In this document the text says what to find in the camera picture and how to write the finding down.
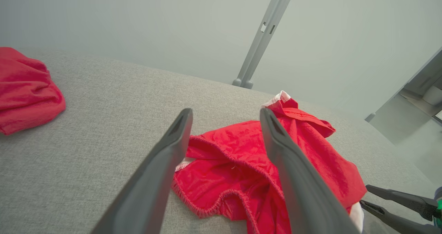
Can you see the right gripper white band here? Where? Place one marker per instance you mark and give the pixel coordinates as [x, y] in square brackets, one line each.
[439, 206]

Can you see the grey fabric sofa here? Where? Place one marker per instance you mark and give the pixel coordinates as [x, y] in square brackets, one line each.
[103, 106]

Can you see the red and white basketball jersey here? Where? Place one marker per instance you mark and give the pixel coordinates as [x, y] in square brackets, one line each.
[27, 89]

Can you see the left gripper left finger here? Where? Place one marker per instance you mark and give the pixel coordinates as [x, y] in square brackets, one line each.
[152, 185]

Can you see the grey partition post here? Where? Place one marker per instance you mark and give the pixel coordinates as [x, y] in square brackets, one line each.
[370, 117]
[266, 30]

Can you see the red elastic-waist shorts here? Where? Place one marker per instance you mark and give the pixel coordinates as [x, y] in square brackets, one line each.
[224, 172]

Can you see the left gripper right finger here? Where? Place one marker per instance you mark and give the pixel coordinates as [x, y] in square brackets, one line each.
[304, 192]

